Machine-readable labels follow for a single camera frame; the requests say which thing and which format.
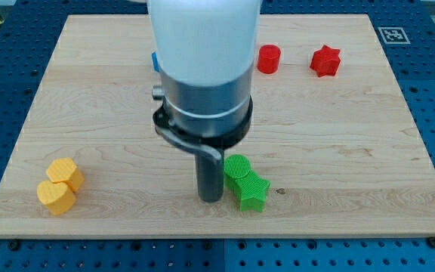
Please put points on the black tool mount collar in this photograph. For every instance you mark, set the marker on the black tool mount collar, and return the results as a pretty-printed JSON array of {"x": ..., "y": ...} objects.
[{"x": 193, "y": 144}]

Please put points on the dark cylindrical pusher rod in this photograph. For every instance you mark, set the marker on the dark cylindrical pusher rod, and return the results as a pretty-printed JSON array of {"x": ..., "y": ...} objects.
[{"x": 210, "y": 174}]

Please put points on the green star block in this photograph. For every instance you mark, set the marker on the green star block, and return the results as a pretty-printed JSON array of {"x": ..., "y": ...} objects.
[{"x": 251, "y": 191}]

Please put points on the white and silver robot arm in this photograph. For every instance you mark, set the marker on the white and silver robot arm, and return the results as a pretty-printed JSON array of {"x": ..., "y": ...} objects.
[{"x": 205, "y": 50}]

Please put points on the red star block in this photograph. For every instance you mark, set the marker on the red star block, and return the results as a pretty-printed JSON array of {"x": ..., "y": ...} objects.
[{"x": 325, "y": 61}]

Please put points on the green cylinder block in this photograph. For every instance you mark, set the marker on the green cylinder block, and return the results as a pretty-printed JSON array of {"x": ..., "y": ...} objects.
[{"x": 236, "y": 166}]

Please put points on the red cylinder block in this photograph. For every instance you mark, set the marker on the red cylinder block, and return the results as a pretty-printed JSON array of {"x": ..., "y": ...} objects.
[{"x": 268, "y": 59}]

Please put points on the blue block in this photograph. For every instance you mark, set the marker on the blue block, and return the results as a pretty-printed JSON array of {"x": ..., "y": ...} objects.
[{"x": 155, "y": 62}]

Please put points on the wooden board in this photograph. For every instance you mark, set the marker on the wooden board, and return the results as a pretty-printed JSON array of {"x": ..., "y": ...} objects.
[{"x": 342, "y": 153}]

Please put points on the yellow hexagon block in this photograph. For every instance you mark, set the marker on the yellow hexagon block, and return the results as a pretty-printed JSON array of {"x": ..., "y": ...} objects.
[{"x": 65, "y": 170}]

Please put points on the yellow heart block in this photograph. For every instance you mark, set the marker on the yellow heart block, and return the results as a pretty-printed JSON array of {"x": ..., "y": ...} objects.
[{"x": 58, "y": 198}]

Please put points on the white fiducial marker tag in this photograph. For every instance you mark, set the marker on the white fiducial marker tag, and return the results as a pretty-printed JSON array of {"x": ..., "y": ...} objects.
[{"x": 393, "y": 35}]

